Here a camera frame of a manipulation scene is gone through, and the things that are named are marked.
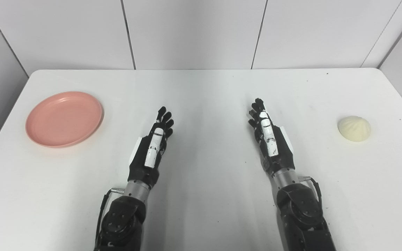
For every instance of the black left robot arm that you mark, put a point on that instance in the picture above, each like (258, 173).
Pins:
(122, 219)

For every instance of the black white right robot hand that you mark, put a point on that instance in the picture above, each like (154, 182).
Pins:
(281, 153)

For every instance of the pink round plate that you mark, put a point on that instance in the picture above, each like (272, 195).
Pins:
(64, 119)

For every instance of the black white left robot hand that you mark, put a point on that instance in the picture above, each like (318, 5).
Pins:
(141, 160)

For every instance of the cream steamed bun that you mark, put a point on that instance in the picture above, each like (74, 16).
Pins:
(354, 129)

